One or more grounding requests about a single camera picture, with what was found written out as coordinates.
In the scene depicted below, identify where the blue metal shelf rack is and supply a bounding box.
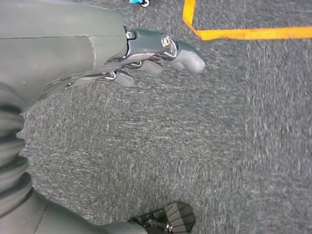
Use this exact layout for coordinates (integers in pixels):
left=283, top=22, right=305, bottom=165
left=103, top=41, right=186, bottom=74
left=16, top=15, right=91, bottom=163
left=128, top=0, right=150, bottom=8

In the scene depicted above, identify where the robot left arm ribbed sleeve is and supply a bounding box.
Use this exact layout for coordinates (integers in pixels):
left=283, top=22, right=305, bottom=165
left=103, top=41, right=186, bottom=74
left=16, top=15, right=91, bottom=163
left=0, top=106, right=32, bottom=217

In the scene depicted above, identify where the black robot left foot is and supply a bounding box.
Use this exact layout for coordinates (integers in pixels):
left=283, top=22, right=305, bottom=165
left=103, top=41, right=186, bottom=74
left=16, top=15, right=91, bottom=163
left=128, top=201, right=196, bottom=234

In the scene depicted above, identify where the yellow floor tape marking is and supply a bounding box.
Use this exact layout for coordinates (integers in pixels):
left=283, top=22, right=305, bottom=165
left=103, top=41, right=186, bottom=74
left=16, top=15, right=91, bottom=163
left=182, top=0, right=312, bottom=41

